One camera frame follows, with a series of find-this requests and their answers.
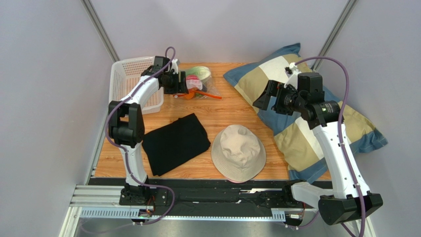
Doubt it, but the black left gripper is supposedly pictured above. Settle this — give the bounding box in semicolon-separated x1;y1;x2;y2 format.
163;71;189;95

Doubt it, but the fake red apple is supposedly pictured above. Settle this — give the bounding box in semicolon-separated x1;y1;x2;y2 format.
186;75;203;90

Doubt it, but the clear orange zip top bag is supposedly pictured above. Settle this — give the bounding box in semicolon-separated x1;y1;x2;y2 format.
173;66;222;100

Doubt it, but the black folded cloth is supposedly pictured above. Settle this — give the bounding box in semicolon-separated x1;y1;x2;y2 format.
142;113;211;176

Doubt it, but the fake orange fruit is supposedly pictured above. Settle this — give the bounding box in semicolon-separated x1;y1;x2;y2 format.
182;92;196;100

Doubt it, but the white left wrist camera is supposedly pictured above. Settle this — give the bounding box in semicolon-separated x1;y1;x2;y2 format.
168;58;180;74

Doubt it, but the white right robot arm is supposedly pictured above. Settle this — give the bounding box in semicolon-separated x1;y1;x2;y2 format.
253;73;383;225

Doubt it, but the beige bucket hat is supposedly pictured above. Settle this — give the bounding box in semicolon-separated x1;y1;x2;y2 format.
211;124;266;184

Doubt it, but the blue beige checked pillow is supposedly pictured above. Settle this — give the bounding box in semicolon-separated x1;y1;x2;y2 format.
223;42;388;184

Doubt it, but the fake pale cabbage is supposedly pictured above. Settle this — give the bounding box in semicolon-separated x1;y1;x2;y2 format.
186;66;211;82

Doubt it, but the white plastic basket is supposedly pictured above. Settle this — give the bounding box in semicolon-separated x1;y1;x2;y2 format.
109;56;164;115

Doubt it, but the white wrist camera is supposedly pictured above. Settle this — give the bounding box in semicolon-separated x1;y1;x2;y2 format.
284;62;301;89
168;58;180;74

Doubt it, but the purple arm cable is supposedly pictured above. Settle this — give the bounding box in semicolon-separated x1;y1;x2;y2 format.
104;46;176;226
284;56;366;237

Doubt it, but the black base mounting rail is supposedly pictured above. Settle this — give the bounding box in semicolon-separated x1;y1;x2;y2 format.
70;178;316;223

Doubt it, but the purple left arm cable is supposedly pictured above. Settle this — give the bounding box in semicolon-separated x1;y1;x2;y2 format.
104;46;176;226

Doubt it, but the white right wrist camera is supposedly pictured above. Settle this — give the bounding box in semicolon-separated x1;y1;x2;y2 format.
284;62;301;89

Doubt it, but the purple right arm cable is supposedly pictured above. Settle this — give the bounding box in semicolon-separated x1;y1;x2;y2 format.
284;56;366;237

